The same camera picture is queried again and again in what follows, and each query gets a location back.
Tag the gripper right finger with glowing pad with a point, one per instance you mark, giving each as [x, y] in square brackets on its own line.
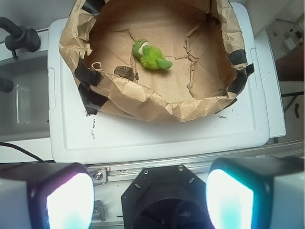
[265, 192]

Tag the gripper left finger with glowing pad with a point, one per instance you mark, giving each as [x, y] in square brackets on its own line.
[45, 196]

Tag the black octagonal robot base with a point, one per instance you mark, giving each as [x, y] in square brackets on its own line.
[171, 197]

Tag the dark grey rock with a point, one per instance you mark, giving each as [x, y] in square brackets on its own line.
[125, 72]

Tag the crumpled brown paper bag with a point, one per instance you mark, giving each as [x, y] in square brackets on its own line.
[202, 38]

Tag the black sink faucet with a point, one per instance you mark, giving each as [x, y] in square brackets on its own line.
[19, 37]

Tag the green plush toy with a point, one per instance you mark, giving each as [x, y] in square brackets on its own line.
[150, 57]

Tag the metal corner bracket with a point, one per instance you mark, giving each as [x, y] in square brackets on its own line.
[100, 176]

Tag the aluminium extrusion rail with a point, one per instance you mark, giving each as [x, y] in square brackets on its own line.
[198, 163]

